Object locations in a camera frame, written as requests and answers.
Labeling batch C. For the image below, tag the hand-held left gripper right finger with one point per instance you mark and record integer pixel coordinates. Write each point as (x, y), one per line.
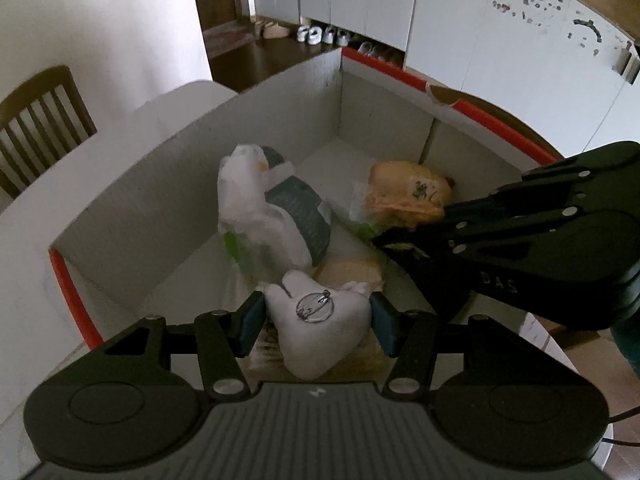
(386, 321)

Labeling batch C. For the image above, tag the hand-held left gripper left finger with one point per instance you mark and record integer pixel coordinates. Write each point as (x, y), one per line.
(250, 321)

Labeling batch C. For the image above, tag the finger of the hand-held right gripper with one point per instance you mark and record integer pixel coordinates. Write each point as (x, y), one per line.
(560, 185)
(450, 260)

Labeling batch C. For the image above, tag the white tooth plush with pin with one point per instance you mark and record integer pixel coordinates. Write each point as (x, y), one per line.
(320, 342)

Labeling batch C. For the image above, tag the orange packet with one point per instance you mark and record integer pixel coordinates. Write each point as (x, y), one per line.
(400, 195)

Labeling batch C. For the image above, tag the white tissue packet dark label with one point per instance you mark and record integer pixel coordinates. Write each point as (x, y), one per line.
(295, 210)

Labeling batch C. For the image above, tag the red and white cardboard box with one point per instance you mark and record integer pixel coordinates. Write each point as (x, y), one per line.
(150, 200)

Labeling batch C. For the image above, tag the white speckled cabinet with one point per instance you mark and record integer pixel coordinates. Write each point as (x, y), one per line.
(450, 20)

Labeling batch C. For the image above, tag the white shoe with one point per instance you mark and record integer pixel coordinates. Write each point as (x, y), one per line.
(336, 36)
(309, 34)

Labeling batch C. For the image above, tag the wooden slat-back chair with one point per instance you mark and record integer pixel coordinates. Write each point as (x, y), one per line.
(40, 120)

